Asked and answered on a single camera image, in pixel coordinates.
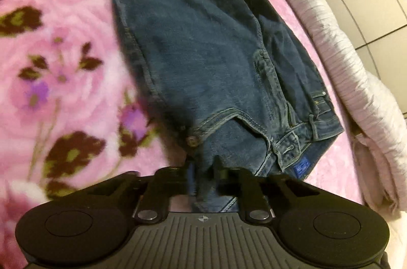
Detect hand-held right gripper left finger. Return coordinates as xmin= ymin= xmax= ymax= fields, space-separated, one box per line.
xmin=81 ymin=161 xmax=198 ymax=224

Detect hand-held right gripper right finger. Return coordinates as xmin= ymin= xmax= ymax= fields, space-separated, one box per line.
xmin=212 ymin=157 xmax=322 ymax=224

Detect blue denim jeans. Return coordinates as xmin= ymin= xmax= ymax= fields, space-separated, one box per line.
xmin=110 ymin=0 xmax=346 ymax=214

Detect pink floral blanket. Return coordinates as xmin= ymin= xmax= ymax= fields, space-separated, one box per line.
xmin=0 ymin=0 xmax=366 ymax=225

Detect pale pink ribbed quilt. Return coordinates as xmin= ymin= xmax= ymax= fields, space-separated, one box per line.
xmin=254 ymin=0 xmax=407 ymax=220

